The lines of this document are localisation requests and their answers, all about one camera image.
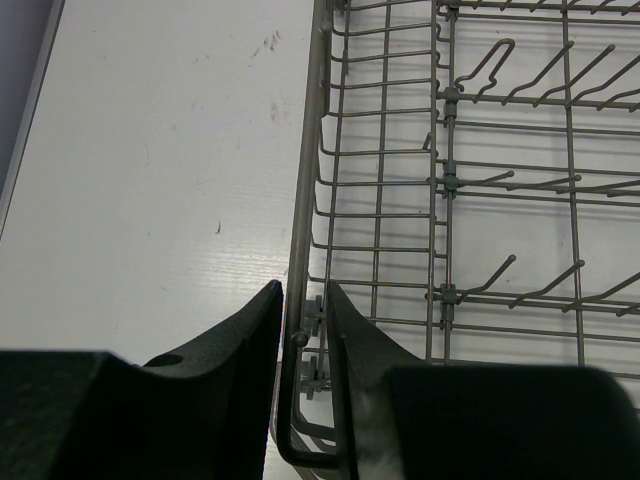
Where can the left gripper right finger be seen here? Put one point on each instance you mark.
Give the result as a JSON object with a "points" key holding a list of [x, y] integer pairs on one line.
{"points": [[397, 417]]}

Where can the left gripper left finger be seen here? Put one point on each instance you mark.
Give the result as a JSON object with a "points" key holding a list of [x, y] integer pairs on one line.
{"points": [[198, 411]]}

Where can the grey wire dish rack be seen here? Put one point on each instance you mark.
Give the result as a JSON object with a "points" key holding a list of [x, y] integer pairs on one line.
{"points": [[469, 175]]}

